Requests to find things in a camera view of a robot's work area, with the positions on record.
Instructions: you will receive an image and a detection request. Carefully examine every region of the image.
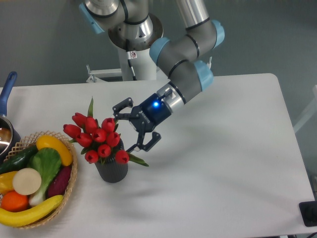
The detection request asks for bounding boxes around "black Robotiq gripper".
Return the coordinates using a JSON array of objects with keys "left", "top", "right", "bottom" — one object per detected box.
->
[{"left": 112, "top": 93, "right": 172, "bottom": 153}]

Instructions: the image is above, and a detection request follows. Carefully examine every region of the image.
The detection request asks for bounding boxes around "red tulip bouquet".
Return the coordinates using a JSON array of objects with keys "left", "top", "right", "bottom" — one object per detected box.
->
[{"left": 63, "top": 99, "right": 148, "bottom": 167}]

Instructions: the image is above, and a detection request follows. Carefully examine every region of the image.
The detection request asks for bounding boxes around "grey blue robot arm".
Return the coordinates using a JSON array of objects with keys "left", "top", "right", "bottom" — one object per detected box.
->
[{"left": 79, "top": 0, "right": 225, "bottom": 151}]

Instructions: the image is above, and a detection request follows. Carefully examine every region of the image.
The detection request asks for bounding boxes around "dark grey ribbed vase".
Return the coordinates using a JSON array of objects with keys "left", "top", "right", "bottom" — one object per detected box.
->
[{"left": 95, "top": 152, "right": 128, "bottom": 183}]

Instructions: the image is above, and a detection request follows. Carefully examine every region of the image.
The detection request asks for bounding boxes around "green bok choy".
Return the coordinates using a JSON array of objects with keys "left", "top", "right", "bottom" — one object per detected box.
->
[{"left": 27, "top": 148, "right": 61, "bottom": 207}]

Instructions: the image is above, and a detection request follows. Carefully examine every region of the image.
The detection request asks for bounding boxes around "purple sweet potato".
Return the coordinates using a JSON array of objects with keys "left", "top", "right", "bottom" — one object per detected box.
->
[{"left": 47, "top": 167, "right": 71, "bottom": 198}]

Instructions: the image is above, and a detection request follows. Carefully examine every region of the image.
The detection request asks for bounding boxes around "woven wicker basket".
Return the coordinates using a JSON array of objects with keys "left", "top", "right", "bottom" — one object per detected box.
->
[{"left": 4, "top": 131, "right": 78, "bottom": 229}]

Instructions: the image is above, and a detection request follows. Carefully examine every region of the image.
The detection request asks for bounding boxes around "green cucumber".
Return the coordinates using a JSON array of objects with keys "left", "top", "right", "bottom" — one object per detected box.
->
[{"left": 0, "top": 145, "right": 38, "bottom": 174}]

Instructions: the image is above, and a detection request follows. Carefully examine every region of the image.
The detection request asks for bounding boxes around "beige round radish slice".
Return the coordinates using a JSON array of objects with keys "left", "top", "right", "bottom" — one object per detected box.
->
[{"left": 12, "top": 168, "right": 42, "bottom": 195}]

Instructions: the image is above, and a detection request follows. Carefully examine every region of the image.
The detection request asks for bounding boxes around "yellow bell pepper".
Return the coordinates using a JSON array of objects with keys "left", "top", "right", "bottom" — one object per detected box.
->
[{"left": 0, "top": 171, "right": 17, "bottom": 194}]

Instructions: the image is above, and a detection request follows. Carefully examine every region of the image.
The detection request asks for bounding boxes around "orange fruit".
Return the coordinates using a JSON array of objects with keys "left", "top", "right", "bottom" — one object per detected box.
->
[{"left": 0, "top": 191, "right": 29, "bottom": 212}]

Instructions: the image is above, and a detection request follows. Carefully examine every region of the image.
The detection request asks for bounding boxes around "yellow banana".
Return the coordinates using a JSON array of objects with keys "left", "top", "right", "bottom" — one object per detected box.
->
[{"left": 0, "top": 195, "right": 63, "bottom": 228}]

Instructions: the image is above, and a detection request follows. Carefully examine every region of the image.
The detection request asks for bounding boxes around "black device at table edge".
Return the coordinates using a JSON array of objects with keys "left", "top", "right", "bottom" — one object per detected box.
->
[{"left": 299, "top": 201, "right": 317, "bottom": 227}]

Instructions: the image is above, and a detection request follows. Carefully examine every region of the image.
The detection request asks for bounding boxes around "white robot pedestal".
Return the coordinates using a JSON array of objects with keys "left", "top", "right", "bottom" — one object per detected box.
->
[{"left": 85, "top": 44, "right": 213, "bottom": 83}]

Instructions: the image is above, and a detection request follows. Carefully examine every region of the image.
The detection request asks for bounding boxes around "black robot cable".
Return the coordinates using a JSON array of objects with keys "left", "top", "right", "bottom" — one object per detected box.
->
[{"left": 124, "top": 39, "right": 137, "bottom": 81}]

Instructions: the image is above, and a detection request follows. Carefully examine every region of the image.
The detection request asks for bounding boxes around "blue handled saucepan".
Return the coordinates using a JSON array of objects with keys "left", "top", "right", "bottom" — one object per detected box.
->
[{"left": 0, "top": 71, "right": 21, "bottom": 164}]

